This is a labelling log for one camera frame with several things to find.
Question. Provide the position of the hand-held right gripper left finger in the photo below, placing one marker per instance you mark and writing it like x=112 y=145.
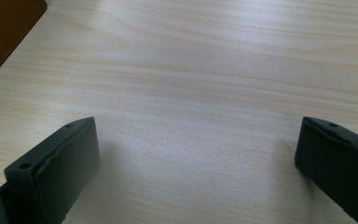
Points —
x=59 y=168

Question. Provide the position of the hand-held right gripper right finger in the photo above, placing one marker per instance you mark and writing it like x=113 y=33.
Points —
x=338 y=165

